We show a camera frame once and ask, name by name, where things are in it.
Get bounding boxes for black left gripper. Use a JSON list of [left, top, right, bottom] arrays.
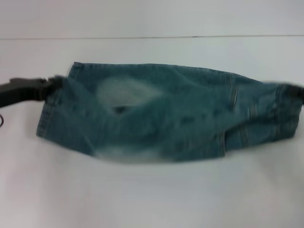
[[0, 76, 64, 109]]

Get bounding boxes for blue denim shorts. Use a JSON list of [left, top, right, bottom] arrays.
[[35, 61, 304, 165]]

